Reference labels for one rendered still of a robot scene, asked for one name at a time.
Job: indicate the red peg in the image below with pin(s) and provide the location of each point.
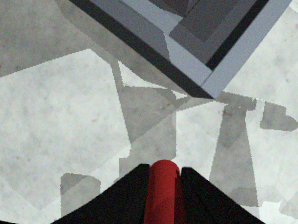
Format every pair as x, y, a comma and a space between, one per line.
165, 201

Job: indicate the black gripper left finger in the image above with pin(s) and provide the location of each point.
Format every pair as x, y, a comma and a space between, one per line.
121, 203

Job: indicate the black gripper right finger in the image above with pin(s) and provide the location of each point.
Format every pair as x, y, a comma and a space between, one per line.
206, 204

